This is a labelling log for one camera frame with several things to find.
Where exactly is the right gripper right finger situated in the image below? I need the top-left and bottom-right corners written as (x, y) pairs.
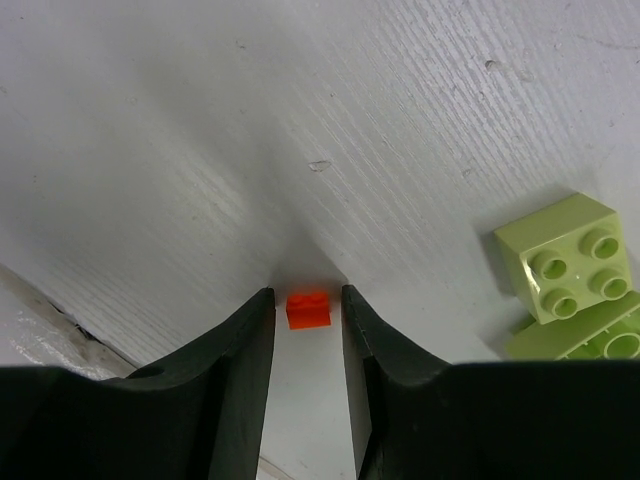
top-left (341, 285), bottom-right (639, 479)

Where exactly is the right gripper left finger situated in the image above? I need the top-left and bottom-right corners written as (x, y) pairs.
top-left (1, 288), bottom-right (276, 479)

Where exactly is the small orange lego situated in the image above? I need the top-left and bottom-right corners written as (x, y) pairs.
top-left (286, 291), bottom-right (331, 330)

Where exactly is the green orange lego brick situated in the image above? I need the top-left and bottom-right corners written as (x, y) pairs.
top-left (505, 291), bottom-right (639, 360)

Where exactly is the light green lego brick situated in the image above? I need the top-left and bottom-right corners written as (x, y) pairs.
top-left (494, 193), bottom-right (632, 325)

